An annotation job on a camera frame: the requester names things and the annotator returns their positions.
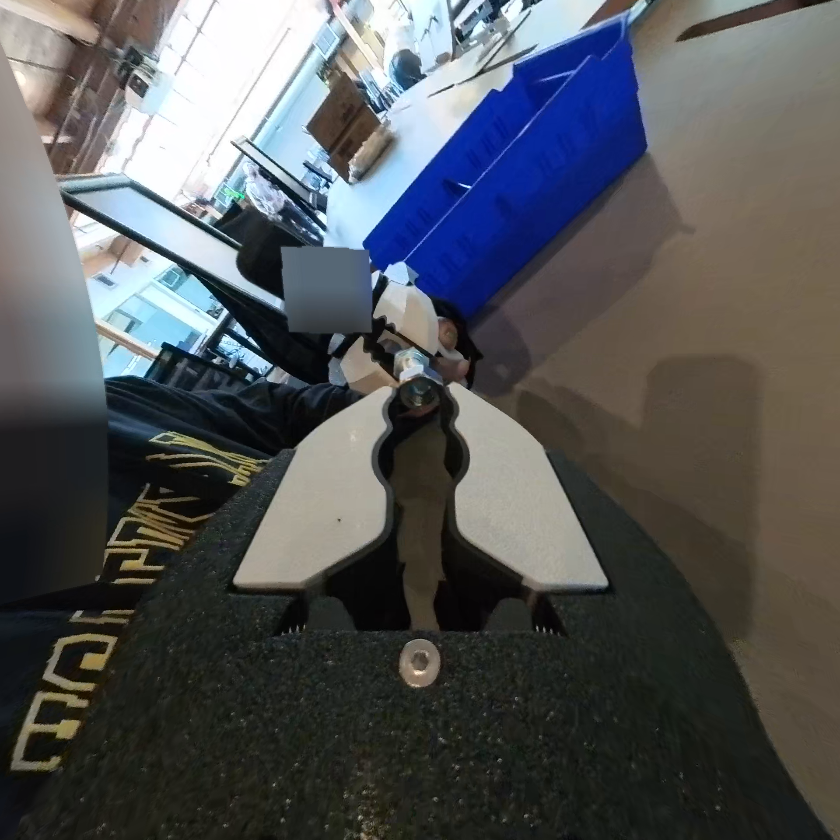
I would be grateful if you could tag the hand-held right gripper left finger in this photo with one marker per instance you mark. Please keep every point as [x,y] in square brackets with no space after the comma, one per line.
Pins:
[315,518]

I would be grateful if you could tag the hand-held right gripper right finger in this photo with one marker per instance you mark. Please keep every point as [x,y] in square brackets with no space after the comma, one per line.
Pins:
[518,518]

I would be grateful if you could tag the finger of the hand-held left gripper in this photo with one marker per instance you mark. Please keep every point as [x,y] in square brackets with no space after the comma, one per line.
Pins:
[361,367]
[410,312]

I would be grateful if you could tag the silver hex bolt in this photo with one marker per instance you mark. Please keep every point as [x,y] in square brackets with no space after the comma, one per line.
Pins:
[417,397]

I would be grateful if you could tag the blue plastic bin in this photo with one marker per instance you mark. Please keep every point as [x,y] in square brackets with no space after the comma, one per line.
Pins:
[525,164]

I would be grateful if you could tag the person's left hand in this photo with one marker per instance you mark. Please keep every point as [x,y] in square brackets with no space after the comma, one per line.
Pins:
[451,334]

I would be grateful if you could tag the brown cardboard box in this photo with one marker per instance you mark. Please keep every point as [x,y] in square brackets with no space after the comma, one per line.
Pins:
[334,108]
[358,148]

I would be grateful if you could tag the clear plastic bag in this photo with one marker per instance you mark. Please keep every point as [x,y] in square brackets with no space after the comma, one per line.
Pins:
[262,190]

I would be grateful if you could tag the person's navy sweatshirt torso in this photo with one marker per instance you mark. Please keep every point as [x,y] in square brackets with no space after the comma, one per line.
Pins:
[164,459]

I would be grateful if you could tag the grey table with black frame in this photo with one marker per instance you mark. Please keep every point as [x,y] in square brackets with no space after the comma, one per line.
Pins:
[151,216]

